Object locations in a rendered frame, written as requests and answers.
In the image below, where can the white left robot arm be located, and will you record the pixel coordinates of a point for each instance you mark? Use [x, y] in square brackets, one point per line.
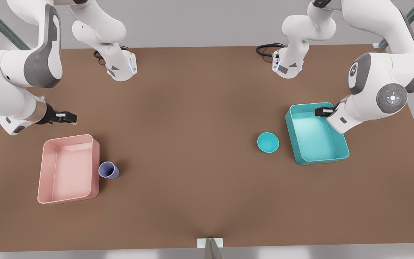
[383, 79]

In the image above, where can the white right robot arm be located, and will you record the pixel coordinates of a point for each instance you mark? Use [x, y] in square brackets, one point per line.
[9, 77]

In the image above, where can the teal rectangular box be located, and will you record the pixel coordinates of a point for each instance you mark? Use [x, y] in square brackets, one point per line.
[316, 134]

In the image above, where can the pink rectangular box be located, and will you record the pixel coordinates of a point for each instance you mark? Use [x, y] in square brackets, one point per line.
[69, 169]

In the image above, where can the teal bowl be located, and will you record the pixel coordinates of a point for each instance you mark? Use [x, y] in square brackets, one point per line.
[268, 142]

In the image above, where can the purple cup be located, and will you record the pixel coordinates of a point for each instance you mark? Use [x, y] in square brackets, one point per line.
[108, 170]

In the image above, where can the silver frame post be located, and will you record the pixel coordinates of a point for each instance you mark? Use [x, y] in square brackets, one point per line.
[210, 248]
[2, 26]
[403, 21]

